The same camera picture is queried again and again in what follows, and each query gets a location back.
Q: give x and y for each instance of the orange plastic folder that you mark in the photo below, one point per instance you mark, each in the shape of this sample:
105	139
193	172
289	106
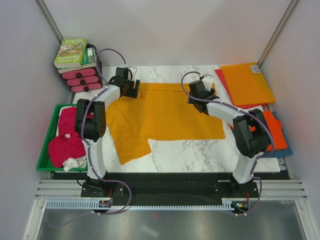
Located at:
247	85

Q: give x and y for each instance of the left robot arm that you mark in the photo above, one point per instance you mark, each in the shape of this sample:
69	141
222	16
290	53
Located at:
91	121

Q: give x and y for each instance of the yellow t shirt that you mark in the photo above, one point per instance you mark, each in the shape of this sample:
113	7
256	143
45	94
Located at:
161	113

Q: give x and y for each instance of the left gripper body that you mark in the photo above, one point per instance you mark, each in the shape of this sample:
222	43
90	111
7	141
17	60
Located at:
131	92

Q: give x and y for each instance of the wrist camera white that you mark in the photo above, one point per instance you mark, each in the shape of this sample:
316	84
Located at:
132	71
207	80

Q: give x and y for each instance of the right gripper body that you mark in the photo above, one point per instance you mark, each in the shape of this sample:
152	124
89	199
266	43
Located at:
191	100

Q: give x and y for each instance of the white slotted cable duct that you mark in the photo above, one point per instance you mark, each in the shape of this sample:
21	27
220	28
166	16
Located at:
72	204

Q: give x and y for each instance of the green illustrated book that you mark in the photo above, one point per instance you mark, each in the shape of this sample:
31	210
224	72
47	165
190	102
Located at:
71	53

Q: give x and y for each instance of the white t shirt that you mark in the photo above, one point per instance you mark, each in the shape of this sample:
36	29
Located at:
74	163

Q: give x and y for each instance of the green plastic tray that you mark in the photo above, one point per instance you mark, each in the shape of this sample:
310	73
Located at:
44	162

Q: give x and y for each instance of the aluminium corner post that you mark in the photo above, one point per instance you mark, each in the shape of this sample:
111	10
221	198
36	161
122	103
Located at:
41	4
278	30

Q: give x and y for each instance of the red plastic folder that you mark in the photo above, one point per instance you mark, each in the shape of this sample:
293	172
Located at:
222	79

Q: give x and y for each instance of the right aluminium corner post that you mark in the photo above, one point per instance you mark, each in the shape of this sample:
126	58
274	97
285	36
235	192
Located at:
278	30

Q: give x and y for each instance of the folded orange t shirt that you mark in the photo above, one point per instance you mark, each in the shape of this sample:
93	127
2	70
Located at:
275	128

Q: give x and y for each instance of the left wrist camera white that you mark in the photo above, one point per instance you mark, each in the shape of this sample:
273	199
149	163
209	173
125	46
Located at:
132	71

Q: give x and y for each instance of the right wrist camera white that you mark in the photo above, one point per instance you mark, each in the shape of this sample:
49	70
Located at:
207	80

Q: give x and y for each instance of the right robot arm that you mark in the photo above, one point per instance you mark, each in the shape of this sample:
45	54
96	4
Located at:
251	132

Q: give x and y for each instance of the pink and black drawer unit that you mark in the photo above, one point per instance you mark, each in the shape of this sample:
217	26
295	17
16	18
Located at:
84	80

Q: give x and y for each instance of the magenta t shirt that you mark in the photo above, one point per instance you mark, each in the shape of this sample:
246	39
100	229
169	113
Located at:
67	142

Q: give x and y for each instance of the left aluminium corner post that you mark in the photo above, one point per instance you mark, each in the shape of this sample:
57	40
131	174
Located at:
41	4

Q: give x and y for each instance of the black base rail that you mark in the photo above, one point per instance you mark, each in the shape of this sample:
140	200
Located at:
161	189

